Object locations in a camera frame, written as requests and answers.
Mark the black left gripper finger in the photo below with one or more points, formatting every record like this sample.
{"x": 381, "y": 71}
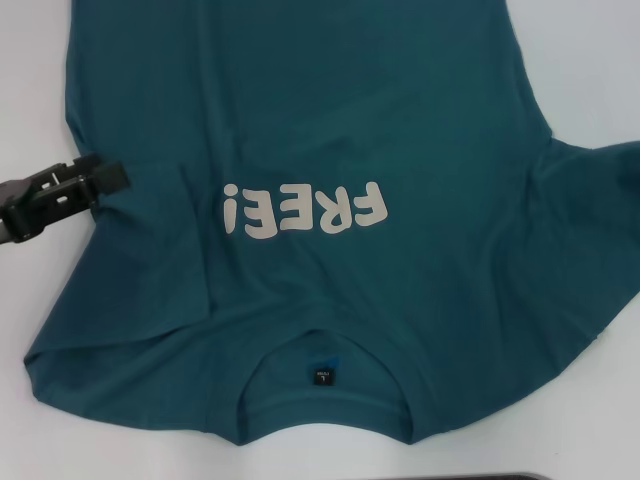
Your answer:
{"x": 75, "y": 197}
{"x": 75, "y": 166}

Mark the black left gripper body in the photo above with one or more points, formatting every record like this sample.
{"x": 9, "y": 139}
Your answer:
{"x": 20, "y": 195}

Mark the teal FREE print t-shirt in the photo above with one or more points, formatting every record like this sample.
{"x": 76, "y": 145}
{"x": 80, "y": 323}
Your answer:
{"x": 300, "y": 100}

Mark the black flat panel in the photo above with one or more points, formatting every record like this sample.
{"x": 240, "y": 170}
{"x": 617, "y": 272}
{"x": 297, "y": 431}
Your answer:
{"x": 475, "y": 477}

